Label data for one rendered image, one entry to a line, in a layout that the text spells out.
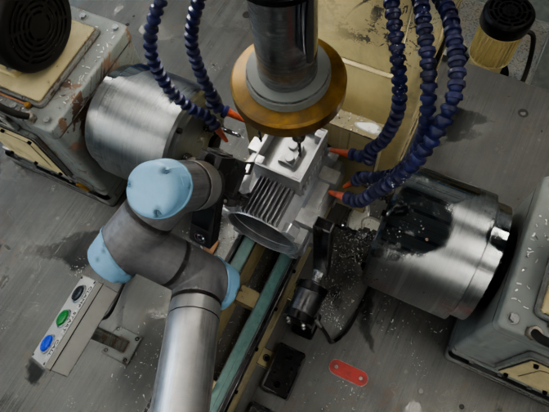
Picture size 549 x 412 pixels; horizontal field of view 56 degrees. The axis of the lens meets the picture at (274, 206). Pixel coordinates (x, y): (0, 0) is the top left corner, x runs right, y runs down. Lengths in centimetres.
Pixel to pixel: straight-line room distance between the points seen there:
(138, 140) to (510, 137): 93
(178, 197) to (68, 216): 78
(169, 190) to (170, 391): 25
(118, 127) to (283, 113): 40
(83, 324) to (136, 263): 30
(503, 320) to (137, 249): 56
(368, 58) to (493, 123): 55
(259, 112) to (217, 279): 26
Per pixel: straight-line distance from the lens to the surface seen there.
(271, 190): 97
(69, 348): 102
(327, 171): 102
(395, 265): 91
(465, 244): 90
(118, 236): 72
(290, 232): 95
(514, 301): 90
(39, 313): 137
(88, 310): 101
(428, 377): 121
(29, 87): 115
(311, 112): 78
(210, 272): 77
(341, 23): 98
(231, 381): 108
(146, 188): 67
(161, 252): 73
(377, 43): 98
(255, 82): 78
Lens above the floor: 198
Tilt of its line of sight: 66 degrees down
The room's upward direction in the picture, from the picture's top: 10 degrees counter-clockwise
